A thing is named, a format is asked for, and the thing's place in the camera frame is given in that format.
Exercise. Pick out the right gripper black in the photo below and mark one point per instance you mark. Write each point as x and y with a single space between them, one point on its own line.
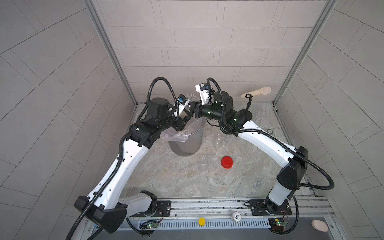
196 109

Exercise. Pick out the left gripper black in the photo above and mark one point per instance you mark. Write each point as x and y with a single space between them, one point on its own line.
182 122

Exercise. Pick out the clear rice jar with lid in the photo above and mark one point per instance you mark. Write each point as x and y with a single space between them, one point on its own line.
219 139

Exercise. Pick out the clear jar lid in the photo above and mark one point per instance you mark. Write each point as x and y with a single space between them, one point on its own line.
212 167
211 150

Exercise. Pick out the grey mesh waste bin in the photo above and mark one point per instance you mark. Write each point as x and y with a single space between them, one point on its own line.
194 142

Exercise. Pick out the red jar lid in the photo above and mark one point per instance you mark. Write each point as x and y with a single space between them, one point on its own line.
227 162

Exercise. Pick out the red lidded rice jar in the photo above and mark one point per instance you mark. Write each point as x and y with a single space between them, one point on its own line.
193 98

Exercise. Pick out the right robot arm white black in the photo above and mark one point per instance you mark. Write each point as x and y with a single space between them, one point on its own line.
293 161

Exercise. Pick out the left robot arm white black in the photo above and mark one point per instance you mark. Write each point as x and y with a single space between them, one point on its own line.
102 205

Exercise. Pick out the black stand with round base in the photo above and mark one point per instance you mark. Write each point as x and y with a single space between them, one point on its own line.
247 103

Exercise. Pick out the clear plastic bin liner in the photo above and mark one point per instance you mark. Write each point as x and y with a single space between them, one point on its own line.
172 135

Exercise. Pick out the white round knob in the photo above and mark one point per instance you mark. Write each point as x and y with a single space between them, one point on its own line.
236 217

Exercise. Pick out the yellow round button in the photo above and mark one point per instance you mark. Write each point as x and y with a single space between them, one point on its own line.
201 221

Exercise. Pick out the left circuit board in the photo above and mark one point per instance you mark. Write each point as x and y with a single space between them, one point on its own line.
149 225

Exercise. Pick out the circuit board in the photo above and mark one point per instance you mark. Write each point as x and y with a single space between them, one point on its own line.
278 225
149 225

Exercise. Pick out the right circuit board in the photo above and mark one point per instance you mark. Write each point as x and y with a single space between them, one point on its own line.
278 225

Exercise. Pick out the pink oval pad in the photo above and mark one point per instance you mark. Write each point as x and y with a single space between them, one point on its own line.
319 225

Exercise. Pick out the beige handle on stand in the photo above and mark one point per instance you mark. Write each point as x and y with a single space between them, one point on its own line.
262 91

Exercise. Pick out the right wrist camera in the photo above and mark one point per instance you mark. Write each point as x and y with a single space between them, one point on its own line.
204 91

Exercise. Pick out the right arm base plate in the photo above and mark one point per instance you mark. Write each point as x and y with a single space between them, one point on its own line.
268 208

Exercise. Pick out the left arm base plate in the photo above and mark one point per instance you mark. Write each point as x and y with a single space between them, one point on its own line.
156 210

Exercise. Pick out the aluminium rail frame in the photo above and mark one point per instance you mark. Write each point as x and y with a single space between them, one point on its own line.
185 213

